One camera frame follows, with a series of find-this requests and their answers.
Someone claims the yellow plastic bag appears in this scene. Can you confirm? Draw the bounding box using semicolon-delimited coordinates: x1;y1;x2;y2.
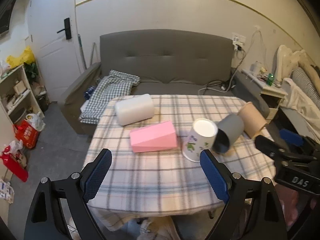
6;46;36;69

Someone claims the white cable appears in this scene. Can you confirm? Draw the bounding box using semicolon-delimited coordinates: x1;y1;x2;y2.
197;86;227;95

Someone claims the beige paper cup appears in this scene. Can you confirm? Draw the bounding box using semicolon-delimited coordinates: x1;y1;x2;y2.
238;102;267;139

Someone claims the plaid table cloth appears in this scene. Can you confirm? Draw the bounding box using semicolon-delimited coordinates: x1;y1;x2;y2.
82;94;277;231

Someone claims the white bedside table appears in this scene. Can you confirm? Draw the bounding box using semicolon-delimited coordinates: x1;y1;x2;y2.
241;69;287;124

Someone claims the red bag on floor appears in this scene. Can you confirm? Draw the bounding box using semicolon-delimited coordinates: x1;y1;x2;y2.
1;140;28;182

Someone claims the black cable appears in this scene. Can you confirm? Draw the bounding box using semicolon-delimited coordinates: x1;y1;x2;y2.
199;44;247;92

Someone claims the white bed sheet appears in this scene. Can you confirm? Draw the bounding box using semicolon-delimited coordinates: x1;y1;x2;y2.
281;77;319;133

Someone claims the checked folded blanket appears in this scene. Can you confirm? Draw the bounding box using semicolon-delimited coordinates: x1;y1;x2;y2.
79;70;140;125

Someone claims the black door handle lock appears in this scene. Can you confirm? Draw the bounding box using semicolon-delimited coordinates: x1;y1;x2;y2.
57;17;72;40

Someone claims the white shelf unit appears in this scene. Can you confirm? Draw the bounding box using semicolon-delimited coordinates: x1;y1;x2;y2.
1;65;44;125

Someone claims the pink faceted cup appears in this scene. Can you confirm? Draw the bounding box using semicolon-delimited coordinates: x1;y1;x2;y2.
129;121;177;153

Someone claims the cream bed headboard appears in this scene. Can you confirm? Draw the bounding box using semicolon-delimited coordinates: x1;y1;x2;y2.
274;45;319;93

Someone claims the white door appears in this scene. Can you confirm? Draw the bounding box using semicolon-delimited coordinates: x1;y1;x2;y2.
27;0;85;101

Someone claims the striped pillow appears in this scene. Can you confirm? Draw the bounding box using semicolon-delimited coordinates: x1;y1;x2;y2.
292;68;319;97

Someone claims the grey sofa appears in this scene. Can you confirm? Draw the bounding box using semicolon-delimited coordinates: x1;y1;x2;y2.
57;29;271;136

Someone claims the red shopping bag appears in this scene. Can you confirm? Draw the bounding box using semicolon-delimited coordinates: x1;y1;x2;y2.
14;113;46;150

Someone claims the white wall power strip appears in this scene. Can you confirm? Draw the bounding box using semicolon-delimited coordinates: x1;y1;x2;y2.
232;33;246;51

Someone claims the grey plastic cup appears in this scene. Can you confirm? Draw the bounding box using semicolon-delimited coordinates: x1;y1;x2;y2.
213;114;244;154

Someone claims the green bottle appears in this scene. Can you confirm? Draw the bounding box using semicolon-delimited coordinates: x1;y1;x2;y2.
266;73;274;86

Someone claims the white floral paper cup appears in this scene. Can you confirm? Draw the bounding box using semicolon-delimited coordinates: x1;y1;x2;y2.
182;118;218;163

